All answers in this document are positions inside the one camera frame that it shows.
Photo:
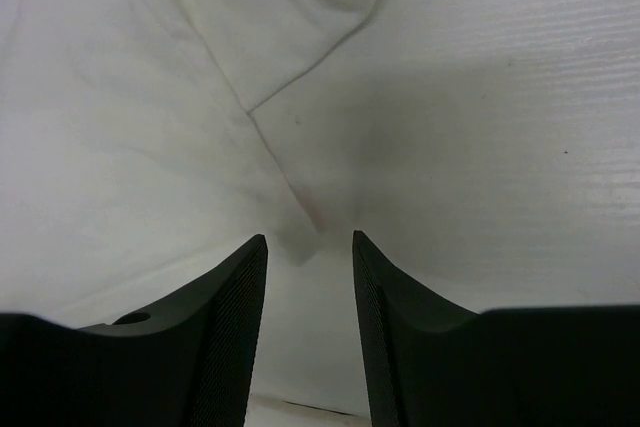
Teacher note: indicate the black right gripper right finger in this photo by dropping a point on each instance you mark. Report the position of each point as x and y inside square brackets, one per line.
[431, 362]

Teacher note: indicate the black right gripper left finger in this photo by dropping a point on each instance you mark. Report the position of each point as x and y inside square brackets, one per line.
[183, 360]

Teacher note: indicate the white tank top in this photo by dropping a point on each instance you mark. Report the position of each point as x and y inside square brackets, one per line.
[131, 162]

